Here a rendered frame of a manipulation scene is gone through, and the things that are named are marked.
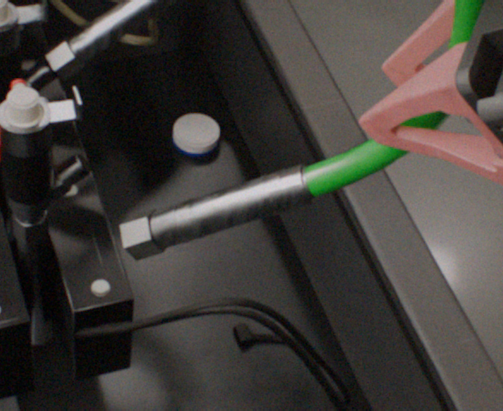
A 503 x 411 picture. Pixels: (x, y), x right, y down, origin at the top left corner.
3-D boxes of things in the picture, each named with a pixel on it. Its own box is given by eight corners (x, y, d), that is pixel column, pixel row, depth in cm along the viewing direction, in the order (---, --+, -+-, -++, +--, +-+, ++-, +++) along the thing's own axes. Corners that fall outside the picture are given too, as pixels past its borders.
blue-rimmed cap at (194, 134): (224, 152, 93) (226, 140, 92) (180, 161, 92) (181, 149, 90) (210, 120, 95) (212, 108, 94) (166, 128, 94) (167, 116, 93)
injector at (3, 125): (95, 339, 73) (97, 120, 57) (21, 356, 71) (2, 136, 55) (85, 306, 74) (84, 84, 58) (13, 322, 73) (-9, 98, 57)
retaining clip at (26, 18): (43, 7, 63) (42, -10, 62) (50, 26, 62) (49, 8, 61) (-14, 14, 62) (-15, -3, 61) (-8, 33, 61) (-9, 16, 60)
